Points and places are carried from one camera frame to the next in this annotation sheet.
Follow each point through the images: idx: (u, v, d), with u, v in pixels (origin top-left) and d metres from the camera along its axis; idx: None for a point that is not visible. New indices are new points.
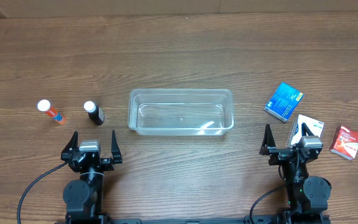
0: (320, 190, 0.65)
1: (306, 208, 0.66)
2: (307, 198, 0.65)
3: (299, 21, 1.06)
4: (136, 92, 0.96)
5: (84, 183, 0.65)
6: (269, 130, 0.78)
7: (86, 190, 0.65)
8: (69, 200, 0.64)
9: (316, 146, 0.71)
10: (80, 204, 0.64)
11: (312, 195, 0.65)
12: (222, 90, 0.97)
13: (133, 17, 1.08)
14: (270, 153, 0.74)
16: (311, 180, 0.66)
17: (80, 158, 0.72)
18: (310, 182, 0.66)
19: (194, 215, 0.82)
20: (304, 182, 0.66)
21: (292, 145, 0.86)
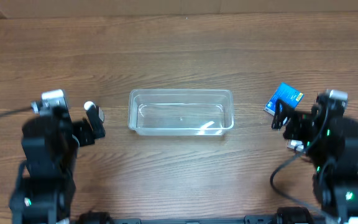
0: (352, 128, 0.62)
1: (339, 154, 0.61)
2: (340, 133, 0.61)
3: (299, 21, 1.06)
4: (136, 92, 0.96)
5: (50, 116, 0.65)
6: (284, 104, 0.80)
7: (53, 122, 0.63)
8: (30, 131, 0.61)
9: (342, 98, 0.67)
10: (45, 133, 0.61)
11: (344, 132, 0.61)
12: (223, 91, 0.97)
13: (133, 17, 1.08)
14: (293, 112, 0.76)
16: (340, 119, 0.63)
17: (42, 109, 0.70)
18: (338, 120, 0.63)
19: (194, 215, 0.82)
20: (332, 121, 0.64)
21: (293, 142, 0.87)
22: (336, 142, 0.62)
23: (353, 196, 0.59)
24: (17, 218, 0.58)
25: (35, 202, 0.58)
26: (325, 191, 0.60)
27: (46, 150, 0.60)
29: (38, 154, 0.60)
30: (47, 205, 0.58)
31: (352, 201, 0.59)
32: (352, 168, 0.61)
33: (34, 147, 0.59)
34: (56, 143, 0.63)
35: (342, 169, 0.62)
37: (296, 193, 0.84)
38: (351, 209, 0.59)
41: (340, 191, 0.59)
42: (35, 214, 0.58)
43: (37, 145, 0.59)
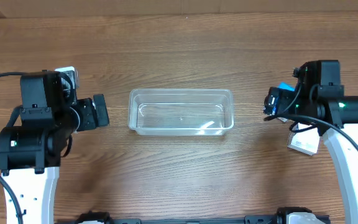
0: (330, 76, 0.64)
1: (319, 74, 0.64)
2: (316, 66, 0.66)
3: (299, 21, 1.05)
4: (136, 92, 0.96)
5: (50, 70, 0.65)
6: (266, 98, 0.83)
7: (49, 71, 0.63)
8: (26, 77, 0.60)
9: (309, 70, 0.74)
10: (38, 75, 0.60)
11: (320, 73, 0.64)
12: (222, 90, 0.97)
13: (133, 16, 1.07)
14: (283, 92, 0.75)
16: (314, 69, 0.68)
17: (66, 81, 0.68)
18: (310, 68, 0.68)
19: (194, 215, 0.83)
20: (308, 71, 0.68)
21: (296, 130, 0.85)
22: (314, 70, 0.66)
23: (347, 105, 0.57)
24: (3, 162, 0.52)
25: (24, 137, 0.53)
26: (319, 107, 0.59)
27: (44, 90, 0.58)
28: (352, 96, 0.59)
29: (35, 96, 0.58)
30: (35, 141, 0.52)
31: (345, 111, 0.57)
32: (337, 89, 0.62)
33: (33, 83, 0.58)
34: (54, 93, 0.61)
35: (328, 93, 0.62)
37: (295, 193, 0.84)
38: (344, 116, 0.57)
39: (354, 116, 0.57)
41: (334, 104, 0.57)
42: (23, 154, 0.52)
43: (36, 81, 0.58)
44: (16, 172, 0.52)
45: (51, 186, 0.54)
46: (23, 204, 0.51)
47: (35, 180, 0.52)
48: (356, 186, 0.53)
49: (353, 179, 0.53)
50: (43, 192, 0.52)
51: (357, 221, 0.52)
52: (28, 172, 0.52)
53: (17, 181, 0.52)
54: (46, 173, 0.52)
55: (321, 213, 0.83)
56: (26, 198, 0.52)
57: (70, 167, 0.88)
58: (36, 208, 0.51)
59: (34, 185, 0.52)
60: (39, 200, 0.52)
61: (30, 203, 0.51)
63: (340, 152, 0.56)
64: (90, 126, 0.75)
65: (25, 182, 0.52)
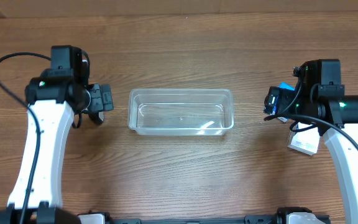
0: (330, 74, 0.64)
1: (320, 74, 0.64)
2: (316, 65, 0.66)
3: (299, 21, 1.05)
4: (136, 92, 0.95)
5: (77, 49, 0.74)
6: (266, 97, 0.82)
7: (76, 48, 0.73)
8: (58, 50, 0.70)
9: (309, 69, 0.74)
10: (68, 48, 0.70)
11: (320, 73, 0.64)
12: (222, 90, 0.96)
13: (133, 17, 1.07)
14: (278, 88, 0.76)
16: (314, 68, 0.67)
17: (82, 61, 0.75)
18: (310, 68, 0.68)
19: (194, 215, 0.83)
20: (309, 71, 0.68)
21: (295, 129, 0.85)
22: (314, 69, 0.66)
23: (347, 104, 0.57)
24: (30, 98, 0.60)
25: (49, 82, 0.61)
26: (320, 107, 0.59)
27: (70, 56, 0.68)
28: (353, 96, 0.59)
29: (62, 60, 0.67)
30: (58, 84, 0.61)
31: (346, 110, 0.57)
32: (338, 88, 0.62)
33: (61, 50, 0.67)
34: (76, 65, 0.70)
35: (329, 93, 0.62)
37: (295, 193, 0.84)
38: (344, 115, 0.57)
39: (355, 115, 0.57)
41: (334, 104, 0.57)
42: (46, 93, 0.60)
43: (64, 49, 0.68)
44: (40, 104, 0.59)
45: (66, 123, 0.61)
46: (42, 127, 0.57)
47: (55, 109, 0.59)
48: (357, 185, 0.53)
49: (353, 180, 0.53)
50: (60, 119, 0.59)
51: (357, 221, 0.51)
52: (50, 104, 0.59)
53: (40, 109, 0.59)
54: (64, 107, 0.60)
55: (321, 213, 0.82)
56: (45, 123, 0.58)
57: (69, 167, 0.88)
58: (53, 132, 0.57)
59: (53, 114, 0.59)
60: (56, 124, 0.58)
61: (48, 127, 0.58)
63: (340, 149, 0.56)
64: (99, 108, 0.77)
65: (47, 109, 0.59)
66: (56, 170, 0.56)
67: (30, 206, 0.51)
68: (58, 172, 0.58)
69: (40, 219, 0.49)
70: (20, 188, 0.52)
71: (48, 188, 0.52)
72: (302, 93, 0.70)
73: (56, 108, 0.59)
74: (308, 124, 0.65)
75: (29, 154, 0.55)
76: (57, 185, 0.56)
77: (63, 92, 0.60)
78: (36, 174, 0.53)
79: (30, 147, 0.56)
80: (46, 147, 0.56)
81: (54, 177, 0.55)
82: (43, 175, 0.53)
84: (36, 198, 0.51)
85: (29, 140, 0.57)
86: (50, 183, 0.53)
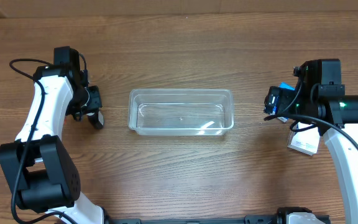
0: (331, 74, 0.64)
1: (321, 74, 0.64)
2: (317, 65, 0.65)
3: (299, 21, 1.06)
4: (136, 92, 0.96)
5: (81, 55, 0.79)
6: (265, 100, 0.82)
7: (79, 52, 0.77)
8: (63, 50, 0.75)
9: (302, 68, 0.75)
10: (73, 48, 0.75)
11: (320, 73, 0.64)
12: (222, 90, 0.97)
13: (133, 17, 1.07)
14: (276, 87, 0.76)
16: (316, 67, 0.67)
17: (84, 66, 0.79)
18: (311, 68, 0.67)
19: (194, 215, 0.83)
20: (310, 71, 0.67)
21: (295, 128, 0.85)
22: (314, 69, 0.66)
23: (347, 104, 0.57)
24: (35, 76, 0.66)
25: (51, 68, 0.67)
26: (320, 107, 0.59)
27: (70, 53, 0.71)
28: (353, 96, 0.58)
29: (63, 56, 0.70)
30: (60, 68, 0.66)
31: (345, 110, 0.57)
32: (338, 88, 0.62)
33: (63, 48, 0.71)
34: (76, 63, 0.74)
35: (329, 93, 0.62)
37: (295, 193, 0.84)
38: (344, 115, 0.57)
39: (355, 115, 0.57)
41: (334, 104, 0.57)
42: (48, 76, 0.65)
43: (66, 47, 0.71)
44: (44, 79, 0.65)
45: (68, 94, 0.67)
46: (46, 91, 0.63)
47: (58, 78, 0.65)
48: (356, 184, 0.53)
49: (353, 179, 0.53)
50: (62, 86, 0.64)
51: (357, 221, 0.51)
52: (51, 78, 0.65)
53: (45, 79, 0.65)
54: (65, 79, 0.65)
55: (321, 213, 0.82)
56: (50, 88, 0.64)
57: None
58: (55, 95, 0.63)
59: (56, 83, 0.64)
60: (58, 89, 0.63)
61: (51, 89, 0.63)
63: (340, 149, 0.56)
64: (95, 106, 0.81)
65: (51, 79, 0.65)
66: (57, 124, 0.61)
67: (35, 140, 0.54)
68: (59, 127, 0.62)
69: (42, 146, 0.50)
70: (25, 129, 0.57)
71: (48, 129, 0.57)
72: (302, 93, 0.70)
73: (58, 79, 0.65)
74: (309, 124, 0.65)
75: (34, 108, 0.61)
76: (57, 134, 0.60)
77: (64, 72, 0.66)
78: (40, 119, 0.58)
79: (36, 104, 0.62)
80: (48, 102, 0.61)
81: (55, 127, 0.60)
82: (45, 122, 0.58)
84: (40, 134, 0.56)
85: (35, 101, 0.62)
86: (50, 127, 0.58)
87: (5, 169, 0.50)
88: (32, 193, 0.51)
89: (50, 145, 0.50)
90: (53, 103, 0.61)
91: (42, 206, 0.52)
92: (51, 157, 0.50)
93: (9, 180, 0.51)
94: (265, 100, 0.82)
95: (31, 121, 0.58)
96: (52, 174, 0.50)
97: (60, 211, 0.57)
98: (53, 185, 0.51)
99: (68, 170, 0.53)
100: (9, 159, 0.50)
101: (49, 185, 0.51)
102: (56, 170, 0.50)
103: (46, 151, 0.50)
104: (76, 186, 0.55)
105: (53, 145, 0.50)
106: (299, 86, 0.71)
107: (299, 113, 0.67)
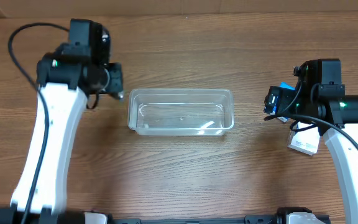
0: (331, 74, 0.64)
1: (320, 74, 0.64)
2: (317, 65, 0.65)
3: (299, 21, 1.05)
4: (136, 92, 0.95)
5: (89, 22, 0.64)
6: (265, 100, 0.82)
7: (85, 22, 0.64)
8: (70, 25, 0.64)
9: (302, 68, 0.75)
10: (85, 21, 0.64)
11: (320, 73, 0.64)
12: (223, 90, 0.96)
13: (133, 17, 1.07)
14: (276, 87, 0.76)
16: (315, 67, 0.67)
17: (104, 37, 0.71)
18: (311, 67, 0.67)
19: (194, 215, 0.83)
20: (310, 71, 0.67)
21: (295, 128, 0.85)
22: (314, 69, 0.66)
23: (347, 104, 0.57)
24: (41, 79, 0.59)
25: (63, 63, 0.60)
26: (320, 107, 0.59)
27: (89, 31, 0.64)
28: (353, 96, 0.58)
29: (80, 34, 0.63)
30: (74, 66, 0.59)
31: (345, 110, 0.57)
32: (338, 88, 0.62)
33: (81, 23, 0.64)
34: (97, 41, 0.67)
35: (329, 93, 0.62)
37: (295, 193, 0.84)
38: (344, 115, 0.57)
39: (355, 115, 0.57)
41: (334, 104, 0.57)
42: (60, 74, 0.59)
43: (84, 22, 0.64)
44: (50, 87, 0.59)
45: (78, 107, 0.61)
46: (52, 116, 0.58)
47: (68, 94, 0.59)
48: (356, 184, 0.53)
49: (353, 179, 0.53)
50: (71, 107, 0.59)
51: (357, 221, 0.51)
52: (61, 88, 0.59)
53: (51, 94, 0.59)
54: (76, 93, 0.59)
55: (321, 213, 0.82)
56: (56, 113, 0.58)
57: (70, 167, 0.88)
58: (62, 126, 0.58)
59: (65, 102, 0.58)
60: (67, 113, 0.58)
61: (57, 116, 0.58)
63: (340, 149, 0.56)
64: (117, 89, 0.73)
65: (58, 97, 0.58)
66: (63, 162, 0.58)
67: (34, 205, 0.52)
68: (65, 162, 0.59)
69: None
70: (23, 186, 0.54)
71: (52, 185, 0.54)
72: (302, 93, 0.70)
73: (69, 94, 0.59)
74: (309, 124, 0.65)
75: (38, 141, 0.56)
76: (63, 175, 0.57)
77: (78, 74, 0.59)
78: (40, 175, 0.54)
79: (39, 137, 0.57)
80: (53, 139, 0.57)
81: (59, 172, 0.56)
82: (47, 173, 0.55)
84: (40, 198, 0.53)
85: (38, 130, 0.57)
86: (53, 182, 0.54)
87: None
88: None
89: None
90: (58, 137, 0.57)
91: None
92: None
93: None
94: (265, 100, 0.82)
95: (31, 171, 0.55)
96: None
97: None
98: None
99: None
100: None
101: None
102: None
103: None
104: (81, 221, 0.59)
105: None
106: (299, 86, 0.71)
107: (299, 113, 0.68)
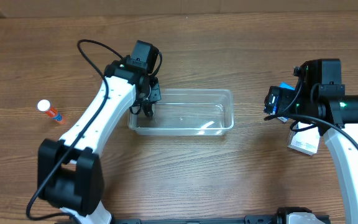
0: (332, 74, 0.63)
1: (321, 74, 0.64)
2: (317, 65, 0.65)
3: (299, 21, 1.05)
4: None
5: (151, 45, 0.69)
6: (265, 100, 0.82)
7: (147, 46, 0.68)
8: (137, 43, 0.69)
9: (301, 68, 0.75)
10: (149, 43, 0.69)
11: (320, 73, 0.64)
12: (222, 90, 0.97)
13: (133, 17, 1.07)
14: (276, 87, 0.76)
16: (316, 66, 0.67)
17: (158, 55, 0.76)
18: (311, 67, 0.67)
19: (194, 215, 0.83)
20: (311, 71, 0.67)
21: (295, 128, 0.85)
22: (314, 69, 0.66)
23: (347, 105, 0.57)
24: (108, 71, 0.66)
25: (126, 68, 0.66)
26: (320, 107, 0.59)
27: (150, 54, 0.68)
28: (354, 97, 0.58)
29: (140, 53, 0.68)
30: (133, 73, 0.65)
31: (345, 111, 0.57)
32: (339, 88, 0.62)
33: (144, 45, 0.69)
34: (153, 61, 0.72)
35: (329, 93, 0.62)
37: (295, 193, 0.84)
38: (344, 116, 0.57)
39: (355, 115, 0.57)
41: (334, 104, 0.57)
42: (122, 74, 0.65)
43: (148, 45, 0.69)
44: (113, 79, 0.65)
45: (129, 99, 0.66)
46: (110, 95, 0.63)
47: (127, 84, 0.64)
48: (357, 184, 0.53)
49: (353, 179, 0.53)
50: (127, 94, 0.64)
51: (357, 221, 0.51)
52: (120, 82, 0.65)
53: (114, 81, 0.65)
54: (131, 88, 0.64)
55: (321, 213, 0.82)
56: (114, 94, 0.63)
57: None
58: (115, 104, 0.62)
59: (122, 89, 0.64)
60: (121, 98, 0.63)
61: (115, 96, 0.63)
63: (340, 149, 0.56)
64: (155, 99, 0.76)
65: (119, 84, 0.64)
66: (107, 134, 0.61)
67: (77, 147, 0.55)
68: (104, 142, 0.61)
69: (79, 161, 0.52)
70: (73, 131, 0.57)
71: (96, 140, 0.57)
72: (302, 93, 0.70)
73: (125, 86, 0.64)
74: (309, 124, 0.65)
75: (93, 109, 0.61)
76: (100, 148, 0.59)
77: (135, 79, 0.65)
78: (87, 131, 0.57)
79: (96, 106, 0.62)
80: (106, 111, 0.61)
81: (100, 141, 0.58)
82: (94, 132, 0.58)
84: (84, 143, 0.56)
85: (96, 100, 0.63)
86: (96, 141, 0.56)
87: (44, 162, 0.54)
88: (55, 192, 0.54)
89: (86, 164, 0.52)
90: (110, 111, 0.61)
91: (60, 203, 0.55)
92: (84, 170, 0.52)
93: (43, 170, 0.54)
94: (265, 100, 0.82)
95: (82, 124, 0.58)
96: (79, 182, 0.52)
97: (72, 214, 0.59)
98: (76, 195, 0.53)
99: (93, 186, 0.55)
100: (49, 158, 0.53)
101: (73, 191, 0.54)
102: (84, 182, 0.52)
103: (82, 164, 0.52)
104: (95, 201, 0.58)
105: (90, 162, 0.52)
106: (299, 86, 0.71)
107: (299, 113, 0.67)
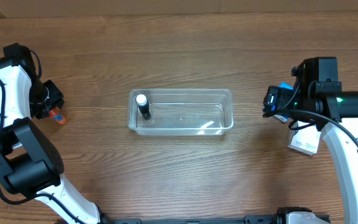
0: (329, 71, 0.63)
1: (317, 71, 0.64)
2: (312, 62, 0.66)
3: (299, 21, 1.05)
4: (135, 92, 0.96)
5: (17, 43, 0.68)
6: None
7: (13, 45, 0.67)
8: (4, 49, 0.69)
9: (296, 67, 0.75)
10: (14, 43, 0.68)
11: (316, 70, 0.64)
12: (222, 90, 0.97)
13: (133, 17, 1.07)
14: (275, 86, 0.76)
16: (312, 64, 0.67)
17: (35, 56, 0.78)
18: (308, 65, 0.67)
19: (194, 215, 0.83)
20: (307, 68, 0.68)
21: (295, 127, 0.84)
22: (311, 66, 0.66)
23: (344, 100, 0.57)
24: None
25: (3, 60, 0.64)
26: (317, 102, 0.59)
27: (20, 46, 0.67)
28: (350, 92, 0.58)
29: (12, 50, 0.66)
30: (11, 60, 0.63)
31: (342, 105, 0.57)
32: (335, 84, 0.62)
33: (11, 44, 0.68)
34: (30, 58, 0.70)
35: (326, 89, 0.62)
37: (295, 193, 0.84)
38: (341, 111, 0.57)
39: (351, 110, 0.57)
41: (331, 99, 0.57)
42: (3, 66, 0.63)
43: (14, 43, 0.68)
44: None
45: (25, 82, 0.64)
46: (5, 82, 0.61)
47: (12, 69, 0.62)
48: (355, 178, 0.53)
49: (351, 172, 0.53)
50: (18, 75, 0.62)
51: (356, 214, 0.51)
52: (8, 73, 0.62)
53: None
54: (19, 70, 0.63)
55: (321, 213, 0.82)
56: (5, 79, 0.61)
57: (69, 167, 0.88)
58: (14, 84, 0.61)
59: (9, 73, 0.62)
60: (15, 79, 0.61)
61: (7, 83, 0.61)
63: (338, 143, 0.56)
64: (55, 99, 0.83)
65: (4, 73, 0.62)
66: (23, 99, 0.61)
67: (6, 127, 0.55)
68: (27, 102, 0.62)
69: (18, 134, 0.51)
70: None
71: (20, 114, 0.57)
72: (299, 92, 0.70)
73: (12, 69, 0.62)
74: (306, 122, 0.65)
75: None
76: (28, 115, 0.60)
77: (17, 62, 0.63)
78: (7, 105, 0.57)
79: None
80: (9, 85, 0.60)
81: (23, 106, 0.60)
82: (11, 101, 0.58)
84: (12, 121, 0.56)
85: None
86: (19, 112, 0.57)
87: None
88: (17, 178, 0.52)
89: (24, 129, 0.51)
90: (13, 86, 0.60)
91: (29, 188, 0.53)
92: (28, 137, 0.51)
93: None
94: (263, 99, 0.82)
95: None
96: (32, 149, 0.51)
97: (50, 194, 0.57)
98: (37, 163, 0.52)
99: (47, 147, 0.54)
100: None
101: (32, 162, 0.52)
102: (36, 147, 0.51)
103: (21, 133, 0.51)
104: (58, 162, 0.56)
105: (27, 129, 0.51)
106: (296, 84, 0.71)
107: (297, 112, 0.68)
